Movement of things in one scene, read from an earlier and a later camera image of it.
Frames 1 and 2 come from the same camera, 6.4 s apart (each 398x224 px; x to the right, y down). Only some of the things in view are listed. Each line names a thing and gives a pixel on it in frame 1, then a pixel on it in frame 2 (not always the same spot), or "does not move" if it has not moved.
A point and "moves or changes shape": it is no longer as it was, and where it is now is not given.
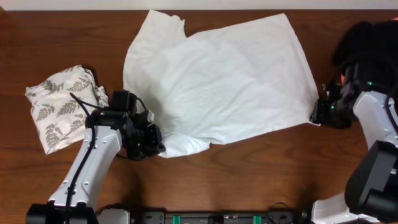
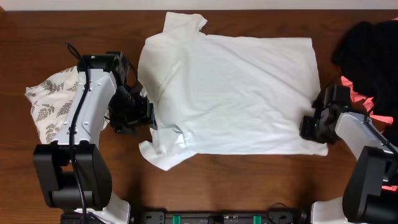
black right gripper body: [336, 114] -> [315, 131]
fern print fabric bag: [60, 106] does not move
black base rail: [272, 217] does not move
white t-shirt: [223, 84] moves or changes shape
